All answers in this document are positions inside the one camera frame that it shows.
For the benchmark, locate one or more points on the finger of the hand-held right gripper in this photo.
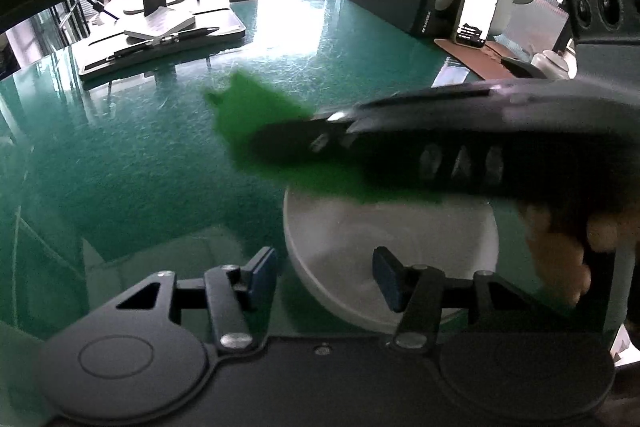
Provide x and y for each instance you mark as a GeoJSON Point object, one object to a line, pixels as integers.
{"type": "Point", "coordinates": [300, 142]}

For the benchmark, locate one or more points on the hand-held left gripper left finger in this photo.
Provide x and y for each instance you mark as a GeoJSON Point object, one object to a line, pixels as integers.
{"type": "Point", "coordinates": [262, 277]}

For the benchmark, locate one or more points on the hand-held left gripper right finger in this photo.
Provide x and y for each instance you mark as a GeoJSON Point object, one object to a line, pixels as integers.
{"type": "Point", "coordinates": [390, 279]}

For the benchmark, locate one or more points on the white bowl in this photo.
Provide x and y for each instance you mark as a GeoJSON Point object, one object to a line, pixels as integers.
{"type": "Point", "coordinates": [360, 252]}

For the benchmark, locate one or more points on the green cleaning cloth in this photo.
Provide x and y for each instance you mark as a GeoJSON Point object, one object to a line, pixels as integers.
{"type": "Point", "coordinates": [255, 122]}

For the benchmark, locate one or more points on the person's right hand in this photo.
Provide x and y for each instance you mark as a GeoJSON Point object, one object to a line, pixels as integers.
{"type": "Point", "coordinates": [555, 252]}

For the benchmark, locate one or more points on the brown mat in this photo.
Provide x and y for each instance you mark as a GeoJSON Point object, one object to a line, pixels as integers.
{"type": "Point", "coordinates": [475, 57]}

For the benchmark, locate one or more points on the small white teapot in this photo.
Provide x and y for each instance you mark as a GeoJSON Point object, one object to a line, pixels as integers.
{"type": "Point", "coordinates": [552, 63]}

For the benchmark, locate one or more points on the smartphone with lit screen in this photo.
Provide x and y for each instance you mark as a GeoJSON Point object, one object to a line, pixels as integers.
{"type": "Point", "coordinates": [479, 4]}

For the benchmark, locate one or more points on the black monitor base tray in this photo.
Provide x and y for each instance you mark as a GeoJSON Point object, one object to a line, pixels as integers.
{"type": "Point", "coordinates": [165, 49]}

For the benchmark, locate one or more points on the white notebook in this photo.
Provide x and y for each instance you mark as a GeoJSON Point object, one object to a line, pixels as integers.
{"type": "Point", "coordinates": [160, 23]}

